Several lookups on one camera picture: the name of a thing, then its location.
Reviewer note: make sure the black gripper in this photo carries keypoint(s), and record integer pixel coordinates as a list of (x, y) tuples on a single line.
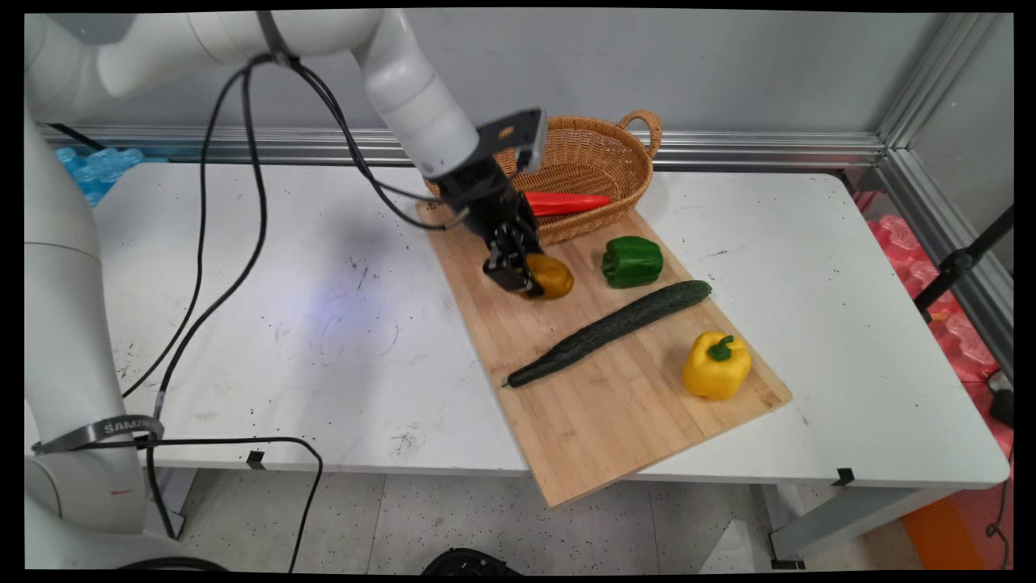
[(486, 198)]

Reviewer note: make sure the brown toy potato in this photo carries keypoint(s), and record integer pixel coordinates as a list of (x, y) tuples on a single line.
[(554, 277)]

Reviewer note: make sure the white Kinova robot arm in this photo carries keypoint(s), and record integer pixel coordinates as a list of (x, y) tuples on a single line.
[(65, 283)]

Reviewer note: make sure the red chili pepper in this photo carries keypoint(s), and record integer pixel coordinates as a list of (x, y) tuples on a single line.
[(566, 202)]

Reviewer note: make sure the green toy bell pepper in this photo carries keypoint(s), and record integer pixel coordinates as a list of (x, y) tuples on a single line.
[(633, 261)]

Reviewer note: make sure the dark green toy cucumber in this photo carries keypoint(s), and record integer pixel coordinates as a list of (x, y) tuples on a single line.
[(611, 328)]

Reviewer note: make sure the woven wicker basket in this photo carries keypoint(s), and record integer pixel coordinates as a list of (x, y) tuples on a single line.
[(599, 154)]

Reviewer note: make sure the wooden cutting board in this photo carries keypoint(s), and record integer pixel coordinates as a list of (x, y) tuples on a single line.
[(599, 421)]

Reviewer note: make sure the yellow toy bell pepper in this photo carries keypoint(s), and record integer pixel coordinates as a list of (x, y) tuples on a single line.
[(716, 372)]

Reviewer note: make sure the black round floor object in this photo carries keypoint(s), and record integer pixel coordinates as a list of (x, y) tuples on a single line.
[(469, 561)]

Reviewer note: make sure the white table leg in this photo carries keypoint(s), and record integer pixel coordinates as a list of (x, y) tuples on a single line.
[(182, 502)]

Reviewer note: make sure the grey table leg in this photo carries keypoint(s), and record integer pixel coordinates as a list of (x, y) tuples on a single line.
[(850, 518)]

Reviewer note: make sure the blue foam sheet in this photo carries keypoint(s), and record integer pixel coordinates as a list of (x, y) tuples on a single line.
[(97, 170)]

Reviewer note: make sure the black tripod stand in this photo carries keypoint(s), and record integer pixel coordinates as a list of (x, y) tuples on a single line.
[(959, 263)]

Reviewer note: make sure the pink foam sheet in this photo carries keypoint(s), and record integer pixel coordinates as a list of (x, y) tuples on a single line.
[(963, 340)]

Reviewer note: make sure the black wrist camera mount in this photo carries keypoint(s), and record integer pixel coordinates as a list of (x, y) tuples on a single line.
[(518, 129)]

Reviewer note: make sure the aluminium frame profile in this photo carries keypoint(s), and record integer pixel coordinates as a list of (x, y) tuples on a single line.
[(728, 150), (931, 77), (951, 235)]

